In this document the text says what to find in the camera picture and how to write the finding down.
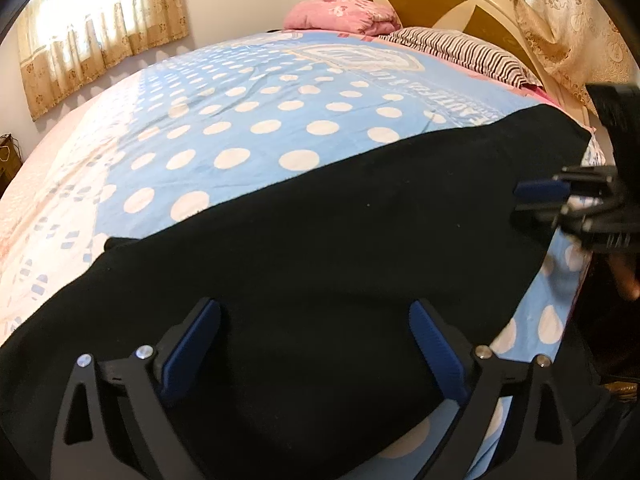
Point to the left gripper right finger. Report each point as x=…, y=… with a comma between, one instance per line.
x=536, y=441

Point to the blue pink patterned bedsheet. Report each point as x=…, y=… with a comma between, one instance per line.
x=215, y=124

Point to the striped pillow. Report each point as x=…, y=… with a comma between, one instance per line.
x=467, y=51

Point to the dark wooden desk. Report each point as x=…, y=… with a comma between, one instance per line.
x=10, y=161

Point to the cream brown wooden headboard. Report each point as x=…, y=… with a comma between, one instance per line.
x=493, y=21

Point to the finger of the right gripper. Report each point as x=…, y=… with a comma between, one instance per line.
x=542, y=191
x=538, y=216

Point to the pink floral folded quilt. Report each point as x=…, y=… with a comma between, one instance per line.
x=361, y=17

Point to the person right hand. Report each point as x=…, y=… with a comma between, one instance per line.
x=623, y=268

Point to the beige far window curtain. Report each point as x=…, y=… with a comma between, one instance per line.
x=64, y=45

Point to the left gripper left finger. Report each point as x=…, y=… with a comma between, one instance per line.
x=112, y=422

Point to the beige curtain beside headboard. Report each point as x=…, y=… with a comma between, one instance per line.
x=577, y=44

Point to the black pants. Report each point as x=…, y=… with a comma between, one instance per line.
x=313, y=370

